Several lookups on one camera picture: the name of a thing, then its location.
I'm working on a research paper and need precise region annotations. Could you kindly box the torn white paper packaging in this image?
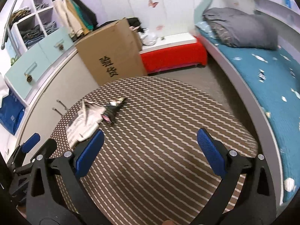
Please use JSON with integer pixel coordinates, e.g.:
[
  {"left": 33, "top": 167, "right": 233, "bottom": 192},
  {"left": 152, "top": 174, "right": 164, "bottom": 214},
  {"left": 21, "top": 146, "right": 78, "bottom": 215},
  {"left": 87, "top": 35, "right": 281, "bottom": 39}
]
[{"left": 66, "top": 100, "right": 106, "bottom": 150}]

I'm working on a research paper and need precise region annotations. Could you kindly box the black gold snack bag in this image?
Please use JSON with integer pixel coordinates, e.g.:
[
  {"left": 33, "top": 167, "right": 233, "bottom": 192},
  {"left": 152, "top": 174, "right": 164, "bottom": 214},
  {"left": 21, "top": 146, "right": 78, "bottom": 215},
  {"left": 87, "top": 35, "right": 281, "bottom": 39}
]
[{"left": 102, "top": 97, "right": 127, "bottom": 125}]

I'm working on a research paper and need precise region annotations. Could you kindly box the person's right hand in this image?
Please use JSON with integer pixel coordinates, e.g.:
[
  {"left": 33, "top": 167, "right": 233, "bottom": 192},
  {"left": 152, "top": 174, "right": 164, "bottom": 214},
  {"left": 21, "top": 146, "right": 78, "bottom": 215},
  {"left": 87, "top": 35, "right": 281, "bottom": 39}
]
[{"left": 162, "top": 220, "right": 175, "bottom": 225}]

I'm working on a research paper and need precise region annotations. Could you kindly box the blue shopping bag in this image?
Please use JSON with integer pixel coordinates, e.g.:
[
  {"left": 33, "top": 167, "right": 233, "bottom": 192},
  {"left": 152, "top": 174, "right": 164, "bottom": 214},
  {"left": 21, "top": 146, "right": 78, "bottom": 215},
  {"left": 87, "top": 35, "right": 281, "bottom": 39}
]
[{"left": 0, "top": 92, "right": 25, "bottom": 135}]

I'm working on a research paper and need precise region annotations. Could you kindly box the teal drawer cabinet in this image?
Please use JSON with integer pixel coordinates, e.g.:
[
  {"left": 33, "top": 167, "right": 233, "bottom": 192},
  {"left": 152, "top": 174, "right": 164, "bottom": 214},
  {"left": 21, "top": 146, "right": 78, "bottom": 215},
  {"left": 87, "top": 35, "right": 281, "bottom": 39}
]
[{"left": 4, "top": 27, "right": 73, "bottom": 102}]

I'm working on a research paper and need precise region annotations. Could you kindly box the teal fish pattern mattress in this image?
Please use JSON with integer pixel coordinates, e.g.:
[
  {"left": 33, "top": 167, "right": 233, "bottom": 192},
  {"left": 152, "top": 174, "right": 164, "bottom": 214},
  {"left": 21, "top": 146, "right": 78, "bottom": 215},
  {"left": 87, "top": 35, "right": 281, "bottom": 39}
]
[{"left": 196, "top": 22, "right": 299, "bottom": 205}]

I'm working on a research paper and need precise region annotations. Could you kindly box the large brown cardboard box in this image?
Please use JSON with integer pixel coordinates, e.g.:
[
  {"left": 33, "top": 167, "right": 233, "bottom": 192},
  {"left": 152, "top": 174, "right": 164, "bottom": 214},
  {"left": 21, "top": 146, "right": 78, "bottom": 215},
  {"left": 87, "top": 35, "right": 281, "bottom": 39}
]
[{"left": 75, "top": 18, "right": 147, "bottom": 85}]

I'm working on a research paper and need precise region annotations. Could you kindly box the grey metal handrail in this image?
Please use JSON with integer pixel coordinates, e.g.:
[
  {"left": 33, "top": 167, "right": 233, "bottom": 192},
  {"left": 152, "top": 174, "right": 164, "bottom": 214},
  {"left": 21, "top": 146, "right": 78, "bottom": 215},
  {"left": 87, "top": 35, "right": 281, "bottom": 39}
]
[{"left": 1, "top": 0, "right": 18, "bottom": 50}]

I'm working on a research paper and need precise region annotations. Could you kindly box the red storage bench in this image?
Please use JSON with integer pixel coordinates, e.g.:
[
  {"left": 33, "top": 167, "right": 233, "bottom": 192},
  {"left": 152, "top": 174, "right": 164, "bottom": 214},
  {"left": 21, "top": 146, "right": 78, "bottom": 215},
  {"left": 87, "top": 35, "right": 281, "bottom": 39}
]
[{"left": 140, "top": 33, "right": 207, "bottom": 74}]

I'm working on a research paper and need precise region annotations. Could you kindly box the grey folded duvet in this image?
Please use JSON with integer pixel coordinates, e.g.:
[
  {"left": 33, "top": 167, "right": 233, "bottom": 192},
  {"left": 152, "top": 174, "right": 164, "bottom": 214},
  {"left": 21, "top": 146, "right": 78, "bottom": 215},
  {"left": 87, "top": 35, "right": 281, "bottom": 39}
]
[{"left": 203, "top": 8, "right": 278, "bottom": 50}]

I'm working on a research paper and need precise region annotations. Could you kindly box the white plastic bag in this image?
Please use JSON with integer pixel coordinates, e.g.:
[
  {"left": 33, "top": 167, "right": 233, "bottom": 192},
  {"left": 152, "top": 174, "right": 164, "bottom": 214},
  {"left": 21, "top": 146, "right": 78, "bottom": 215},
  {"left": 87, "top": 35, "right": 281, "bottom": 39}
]
[{"left": 139, "top": 28, "right": 158, "bottom": 46}]

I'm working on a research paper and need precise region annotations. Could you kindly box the hanging clothes row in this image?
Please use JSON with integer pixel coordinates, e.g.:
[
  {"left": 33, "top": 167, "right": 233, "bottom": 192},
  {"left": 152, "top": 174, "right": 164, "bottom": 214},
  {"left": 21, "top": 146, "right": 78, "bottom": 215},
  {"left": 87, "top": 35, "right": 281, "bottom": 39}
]
[{"left": 53, "top": 0, "right": 98, "bottom": 40}]

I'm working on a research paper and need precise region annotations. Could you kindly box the lilac stair shelf unit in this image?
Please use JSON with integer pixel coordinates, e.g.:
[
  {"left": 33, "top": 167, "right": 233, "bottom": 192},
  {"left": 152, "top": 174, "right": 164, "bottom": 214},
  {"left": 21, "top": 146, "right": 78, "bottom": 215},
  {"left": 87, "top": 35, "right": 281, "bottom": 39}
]
[{"left": 11, "top": 0, "right": 73, "bottom": 57}]

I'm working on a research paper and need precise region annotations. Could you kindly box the white wardrobe with butterflies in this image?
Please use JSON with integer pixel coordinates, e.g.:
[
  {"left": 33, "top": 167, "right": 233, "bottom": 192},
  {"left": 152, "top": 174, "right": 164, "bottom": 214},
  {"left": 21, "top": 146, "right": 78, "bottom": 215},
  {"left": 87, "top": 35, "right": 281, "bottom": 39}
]
[{"left": 100, "top": 0, "right": 201, "bottom": 37}]

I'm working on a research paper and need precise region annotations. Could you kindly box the blue box on shelf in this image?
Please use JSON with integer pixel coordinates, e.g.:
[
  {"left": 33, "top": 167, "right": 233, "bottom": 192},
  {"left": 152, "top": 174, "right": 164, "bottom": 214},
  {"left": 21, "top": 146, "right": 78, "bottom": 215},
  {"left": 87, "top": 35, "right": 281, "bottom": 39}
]
[{"left": 284, "top": 0, "right": 292, "bottom": 9}]

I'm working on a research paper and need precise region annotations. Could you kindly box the teal bunk bed frame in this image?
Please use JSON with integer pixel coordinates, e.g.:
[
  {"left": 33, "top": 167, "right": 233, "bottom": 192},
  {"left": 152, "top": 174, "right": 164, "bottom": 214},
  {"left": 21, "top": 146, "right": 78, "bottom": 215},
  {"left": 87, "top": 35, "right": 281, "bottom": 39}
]
[{"left": 193, "top": 0, "right": 300, "bottom": 207}]

